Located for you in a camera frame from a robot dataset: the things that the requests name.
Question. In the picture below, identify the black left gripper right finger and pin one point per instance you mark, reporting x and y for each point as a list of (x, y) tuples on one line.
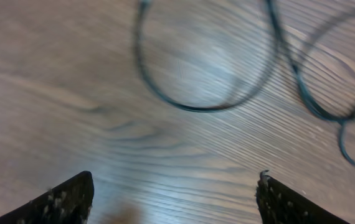
[(279, 204)]

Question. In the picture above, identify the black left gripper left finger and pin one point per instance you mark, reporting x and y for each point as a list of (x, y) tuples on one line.
[(68, 203)]

